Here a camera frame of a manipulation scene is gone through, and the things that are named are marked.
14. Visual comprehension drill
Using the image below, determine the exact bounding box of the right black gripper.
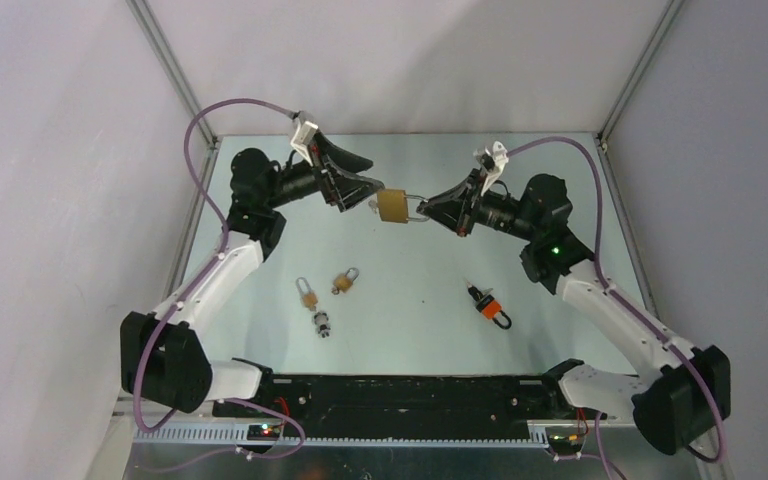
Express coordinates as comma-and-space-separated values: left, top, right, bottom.
418, 168, 539, 243

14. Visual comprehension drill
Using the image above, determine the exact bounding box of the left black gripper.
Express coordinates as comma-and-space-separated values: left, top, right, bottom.
265, 131, 384, 213

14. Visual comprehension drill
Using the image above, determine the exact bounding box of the large brass padlock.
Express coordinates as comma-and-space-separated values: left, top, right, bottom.
375, 189, 429, 224

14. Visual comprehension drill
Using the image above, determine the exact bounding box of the orange black padlock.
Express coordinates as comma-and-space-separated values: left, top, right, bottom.
475, 295, 512, 330

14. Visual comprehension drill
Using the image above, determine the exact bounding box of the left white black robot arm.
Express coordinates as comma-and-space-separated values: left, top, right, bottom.
120, 132, 384, 417

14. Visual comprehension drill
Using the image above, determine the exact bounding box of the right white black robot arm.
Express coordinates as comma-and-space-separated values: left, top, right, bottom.
417, 170, 731, 455

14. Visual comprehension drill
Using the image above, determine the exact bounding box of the small brass padlock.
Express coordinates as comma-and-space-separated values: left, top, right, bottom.
331, 267, 360, 295

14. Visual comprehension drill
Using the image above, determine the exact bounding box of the long shackle brass padlock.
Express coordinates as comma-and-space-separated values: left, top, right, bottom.
295, 277, 318, 312

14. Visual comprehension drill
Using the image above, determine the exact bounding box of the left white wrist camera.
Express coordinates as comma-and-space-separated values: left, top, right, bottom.
290, 110, 319, 165

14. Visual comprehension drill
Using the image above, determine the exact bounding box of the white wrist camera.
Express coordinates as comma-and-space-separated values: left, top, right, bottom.
473, 141, 509, 196
290, 110, 319, 165

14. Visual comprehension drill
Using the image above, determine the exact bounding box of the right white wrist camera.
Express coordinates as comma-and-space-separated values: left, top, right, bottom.
473, 141, 509, 196

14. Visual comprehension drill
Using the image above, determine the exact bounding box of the right aluminium frame post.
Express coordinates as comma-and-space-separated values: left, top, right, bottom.
596, 0, 686, 154

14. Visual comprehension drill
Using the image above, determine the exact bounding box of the aluminium frame post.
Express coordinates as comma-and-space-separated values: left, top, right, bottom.
596, 0, 686, 154
125, 0, 202, 118

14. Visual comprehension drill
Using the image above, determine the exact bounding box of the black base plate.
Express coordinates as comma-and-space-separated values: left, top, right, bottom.
212, 369, 595, 440

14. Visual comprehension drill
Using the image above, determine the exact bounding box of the left aluminium frame post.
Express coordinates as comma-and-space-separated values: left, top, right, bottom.
125, 0, 202, 118

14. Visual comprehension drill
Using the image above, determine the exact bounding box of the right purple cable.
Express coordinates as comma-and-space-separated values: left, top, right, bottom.
506, 136, 726, 480

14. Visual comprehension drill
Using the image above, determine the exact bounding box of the slotted grey cable duct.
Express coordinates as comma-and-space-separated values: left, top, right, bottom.
134, 421, 549, 449

